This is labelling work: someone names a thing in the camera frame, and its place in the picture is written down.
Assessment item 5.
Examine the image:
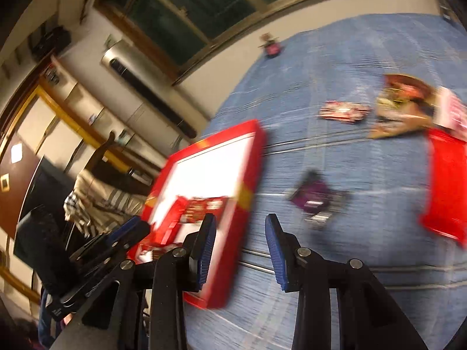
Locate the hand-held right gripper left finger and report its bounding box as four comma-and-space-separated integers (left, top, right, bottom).
51, 213, 217, 350

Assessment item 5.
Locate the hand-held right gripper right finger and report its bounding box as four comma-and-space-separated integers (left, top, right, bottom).
265, 213, 428, 350

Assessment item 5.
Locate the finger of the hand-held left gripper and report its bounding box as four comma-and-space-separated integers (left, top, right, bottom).
71, 250, 126, 281
69, 216, 151, 263

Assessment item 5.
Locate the red floral candy packet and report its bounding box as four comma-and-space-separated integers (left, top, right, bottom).
178, 196, 230, 225

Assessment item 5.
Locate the purple snack packet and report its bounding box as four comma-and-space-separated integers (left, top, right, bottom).
288, 169, 353, 228

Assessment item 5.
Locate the red cardboard box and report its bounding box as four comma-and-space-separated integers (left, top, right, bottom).
126, 118, 268, 310

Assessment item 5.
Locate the red white snack packet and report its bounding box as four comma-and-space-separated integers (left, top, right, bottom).
317, 100, 371, 124

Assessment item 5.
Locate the large red snack packet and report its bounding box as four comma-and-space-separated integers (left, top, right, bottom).
419, 128, 467, 246

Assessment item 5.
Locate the brown triangular snack packet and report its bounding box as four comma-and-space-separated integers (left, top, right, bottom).
368, 73, 440, 140

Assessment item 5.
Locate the pink white snack packet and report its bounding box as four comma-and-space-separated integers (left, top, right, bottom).
435, 85, 467, 134

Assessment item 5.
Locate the striped cloth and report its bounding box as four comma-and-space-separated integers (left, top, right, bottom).
64, 171, 147, 238

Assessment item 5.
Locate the black monitor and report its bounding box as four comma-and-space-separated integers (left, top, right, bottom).
14, 156, 79, 294

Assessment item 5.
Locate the blue plaid bedsheet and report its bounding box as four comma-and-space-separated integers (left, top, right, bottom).
184, 13, 467, 350

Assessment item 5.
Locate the tower air conditioner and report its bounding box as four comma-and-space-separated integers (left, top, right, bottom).
101, 40, 198, 140

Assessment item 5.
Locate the black bag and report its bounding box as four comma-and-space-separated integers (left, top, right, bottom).
28, 25, 72, 61

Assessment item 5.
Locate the small pink bottle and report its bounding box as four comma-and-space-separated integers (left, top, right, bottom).
257, 33, 283, 60

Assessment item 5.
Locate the wooden framed window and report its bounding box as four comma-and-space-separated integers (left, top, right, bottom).
93, 0, 431, 85

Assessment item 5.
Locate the black flashlight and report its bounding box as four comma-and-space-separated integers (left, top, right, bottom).
440, 2, 457, 25

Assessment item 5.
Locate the wooden wall cabinet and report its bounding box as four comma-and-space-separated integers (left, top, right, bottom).
0, 62, 123, 177

